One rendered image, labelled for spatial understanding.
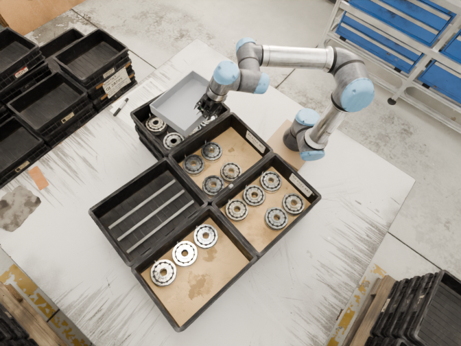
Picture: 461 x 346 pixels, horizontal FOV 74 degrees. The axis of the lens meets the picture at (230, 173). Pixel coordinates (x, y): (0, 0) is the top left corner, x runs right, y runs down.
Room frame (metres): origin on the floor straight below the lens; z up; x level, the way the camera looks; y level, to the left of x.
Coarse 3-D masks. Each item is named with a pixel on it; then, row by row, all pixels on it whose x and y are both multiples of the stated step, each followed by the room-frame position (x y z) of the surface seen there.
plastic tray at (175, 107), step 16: (192, 80) 0.99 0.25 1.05; (208, 80) 0.96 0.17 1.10; (160, 96) 0.83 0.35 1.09; (176, 96) 0.88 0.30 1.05; (192, 96) 0.90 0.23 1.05; (160, 112) 0.75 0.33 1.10; (176, 112) 0.80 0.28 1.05; (192, 112) 0.81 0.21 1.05; (176, 128) 0.70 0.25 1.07; (192, 128) 0.72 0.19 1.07
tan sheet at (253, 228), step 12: (240, 192) 0.57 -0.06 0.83; (276, 192) 0.60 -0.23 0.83; (288, 192) 0.61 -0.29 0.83; (264, 204) 0.53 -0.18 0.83; (276, 204) 0.54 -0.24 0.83; (252, 216) 0.46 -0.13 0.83; (288, 216) 0.49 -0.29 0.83; (240, 228) 0.40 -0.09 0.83; (252, 228) 0.41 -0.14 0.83; (264, 228) 0.42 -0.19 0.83; (252, 240) 0.36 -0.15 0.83; (264, 240) 0.36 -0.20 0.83
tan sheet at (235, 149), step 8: (232, 128) 0.91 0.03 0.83; (224, 136) 0.86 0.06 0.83; (232, 136) 0.87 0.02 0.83; (240, 136) 0.88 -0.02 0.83; (224, 144) 0.81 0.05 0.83; (232, 144) 0.82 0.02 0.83; (240, 144) 0.83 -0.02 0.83; (248, 144) 0.84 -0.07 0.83; (200, 152) 0.74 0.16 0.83; (224, 152) 0.77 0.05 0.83; (232, 152) 0.77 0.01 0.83; (240, 152) 0.78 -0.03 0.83; (248, 152) 0.79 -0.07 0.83; (256, 152) 0.80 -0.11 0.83; (232, 160) 0.73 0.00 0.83; (240, 160) 0.74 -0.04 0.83; (248, 160) 0.75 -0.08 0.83; (256, 160) 0.75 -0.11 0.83; (208, 168) 0.66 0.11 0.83; (216, 168) 0.67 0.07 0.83; (192, 176) 0.61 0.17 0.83; (200, 176) 0.61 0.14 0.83; (200, 184) 0.58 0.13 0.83; (224, 184) 0.60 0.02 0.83
